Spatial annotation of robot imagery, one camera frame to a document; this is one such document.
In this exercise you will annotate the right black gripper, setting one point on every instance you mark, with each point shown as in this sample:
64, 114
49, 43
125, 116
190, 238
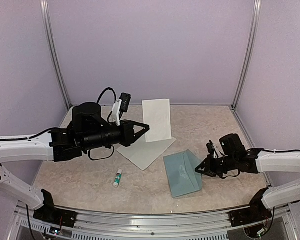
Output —
209, 169

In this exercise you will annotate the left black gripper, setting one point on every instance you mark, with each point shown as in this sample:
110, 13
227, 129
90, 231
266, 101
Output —
128, 137

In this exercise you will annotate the teal blue envelope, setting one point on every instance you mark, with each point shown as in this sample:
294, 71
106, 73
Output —
181, 175

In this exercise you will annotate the white letter sheet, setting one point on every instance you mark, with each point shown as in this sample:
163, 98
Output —
157, 114
142, 154

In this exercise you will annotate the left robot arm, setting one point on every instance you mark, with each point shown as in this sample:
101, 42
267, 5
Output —
86, 131

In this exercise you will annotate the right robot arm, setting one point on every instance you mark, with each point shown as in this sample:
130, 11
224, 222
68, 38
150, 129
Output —
254, 161

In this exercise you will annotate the white green glue stick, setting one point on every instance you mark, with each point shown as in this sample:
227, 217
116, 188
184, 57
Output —
118, 177

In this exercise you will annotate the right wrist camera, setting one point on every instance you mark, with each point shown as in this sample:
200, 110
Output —
213, 150

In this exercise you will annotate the front aluminium rail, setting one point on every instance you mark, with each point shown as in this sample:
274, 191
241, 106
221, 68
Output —
206, 225

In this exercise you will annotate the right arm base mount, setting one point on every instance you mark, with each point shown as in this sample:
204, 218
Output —
256, 211

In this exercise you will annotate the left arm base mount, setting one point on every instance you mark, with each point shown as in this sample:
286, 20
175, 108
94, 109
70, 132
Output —
50, 214

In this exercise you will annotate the left aluminium frame post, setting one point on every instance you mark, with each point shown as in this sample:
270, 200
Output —
44, 5

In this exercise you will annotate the aluminium frame post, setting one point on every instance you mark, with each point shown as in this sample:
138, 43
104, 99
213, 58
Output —
44, 5
248, 53

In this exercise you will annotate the right aluminium frame post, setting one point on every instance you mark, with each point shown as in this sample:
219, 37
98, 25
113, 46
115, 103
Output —
248, 53

